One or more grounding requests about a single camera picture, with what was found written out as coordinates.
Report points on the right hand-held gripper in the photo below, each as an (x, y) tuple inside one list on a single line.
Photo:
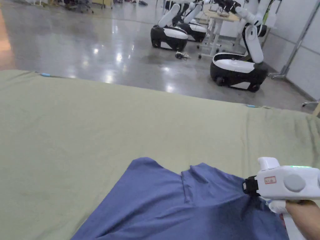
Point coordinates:
[(295, 183)]

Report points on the dark blue shirt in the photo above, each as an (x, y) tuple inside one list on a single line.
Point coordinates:
[(155, 200)]

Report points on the person's right hand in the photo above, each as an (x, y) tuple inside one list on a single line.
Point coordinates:
[(306, 217)]

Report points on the blue sheet clip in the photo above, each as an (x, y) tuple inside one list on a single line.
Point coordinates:
[(250, 106), (45, 74)]

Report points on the white and black wheeled robot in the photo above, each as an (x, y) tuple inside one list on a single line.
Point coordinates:
[(237, 72), (172, 35), (197, 30)]

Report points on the bed with pale green sheet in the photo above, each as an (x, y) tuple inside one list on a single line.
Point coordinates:
[(75, 125)]

